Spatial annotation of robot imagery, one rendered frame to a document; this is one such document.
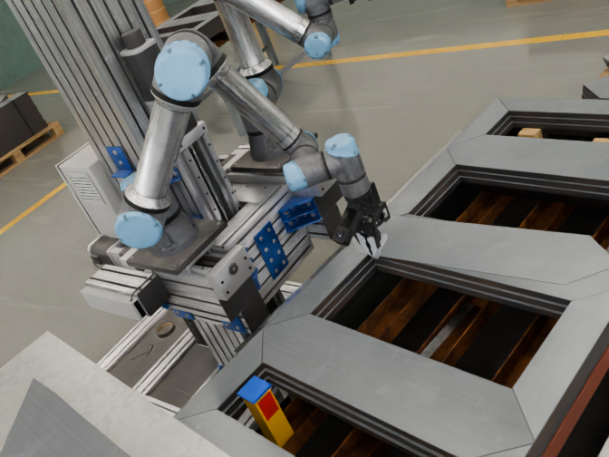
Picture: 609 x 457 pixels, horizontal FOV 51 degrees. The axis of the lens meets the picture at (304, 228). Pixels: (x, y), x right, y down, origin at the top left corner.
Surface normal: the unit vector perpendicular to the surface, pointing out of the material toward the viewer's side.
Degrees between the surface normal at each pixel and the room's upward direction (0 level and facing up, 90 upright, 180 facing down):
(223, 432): 0
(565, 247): 0
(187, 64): 84
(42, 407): 0
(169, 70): 84
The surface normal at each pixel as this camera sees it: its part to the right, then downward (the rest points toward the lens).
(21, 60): 0.77, 0.08
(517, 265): -0.33, -0.79
